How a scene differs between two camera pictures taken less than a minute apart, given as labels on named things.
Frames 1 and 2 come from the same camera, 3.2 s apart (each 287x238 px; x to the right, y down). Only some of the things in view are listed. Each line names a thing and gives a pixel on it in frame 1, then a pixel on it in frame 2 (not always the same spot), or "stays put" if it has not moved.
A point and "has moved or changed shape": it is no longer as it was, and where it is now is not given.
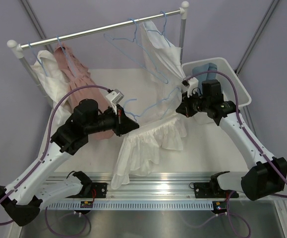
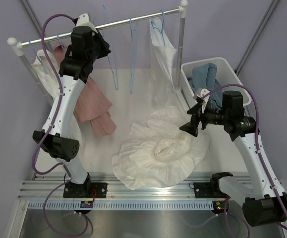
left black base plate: [91, 190] stays put
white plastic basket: [231, 88] stays put
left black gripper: [123, 124] -> [104, 45]
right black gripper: [185, 107] -> [197, 109]
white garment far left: [56, 84] stays put
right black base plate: [212, 190] stays put
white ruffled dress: [159, 129] has moved or changed shape
